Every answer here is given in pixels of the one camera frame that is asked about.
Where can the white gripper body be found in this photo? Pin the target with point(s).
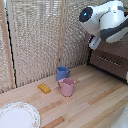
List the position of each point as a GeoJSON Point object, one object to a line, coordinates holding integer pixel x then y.
{"type": "Point", "coordinates": [94, 42]}

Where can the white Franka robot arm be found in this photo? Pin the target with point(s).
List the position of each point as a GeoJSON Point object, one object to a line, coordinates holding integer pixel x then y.
{"type": "Point", "coordinates": [106, 18]}

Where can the dark brown drawer cabinet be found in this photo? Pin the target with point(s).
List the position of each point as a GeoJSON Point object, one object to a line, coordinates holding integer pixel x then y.
{"type": "Point", "coordinates": [90, 61]}

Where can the thin wooden screen pole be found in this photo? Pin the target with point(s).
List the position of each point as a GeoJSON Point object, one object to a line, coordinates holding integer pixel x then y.
{"type": "Point", "coordinates": [60, 36]}

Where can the blue mug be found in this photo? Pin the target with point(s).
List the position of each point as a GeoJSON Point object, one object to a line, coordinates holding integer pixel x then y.
{"type": "Point", "coordinates": [61, 73]}

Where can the pink mug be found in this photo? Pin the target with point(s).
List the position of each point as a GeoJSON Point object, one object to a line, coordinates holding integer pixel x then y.
{"type": "Point", "coordinates": [67, 87]}

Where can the wide bamboo screen panel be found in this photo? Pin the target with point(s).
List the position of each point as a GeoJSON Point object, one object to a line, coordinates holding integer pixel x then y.
{"type": "Point", "coordinates": [33, 43]}

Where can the yellow rectangular block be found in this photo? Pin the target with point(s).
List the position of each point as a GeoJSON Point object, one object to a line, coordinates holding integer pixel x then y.
{"type": "Point", "coordinates": [44, 88]}

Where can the grey object at table corner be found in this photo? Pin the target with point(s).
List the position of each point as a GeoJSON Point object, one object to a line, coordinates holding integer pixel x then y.
{"type": "Point", "coordinates": [121, 120]}

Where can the white patterned plate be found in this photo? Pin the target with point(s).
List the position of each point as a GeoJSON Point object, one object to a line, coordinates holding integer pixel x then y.
{"type": "Point", "coordinates": [18, 116]}

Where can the slanted wooden post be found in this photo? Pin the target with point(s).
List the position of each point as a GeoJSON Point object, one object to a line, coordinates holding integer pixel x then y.
{"type": "Point", "coordinates": [6, 43]}

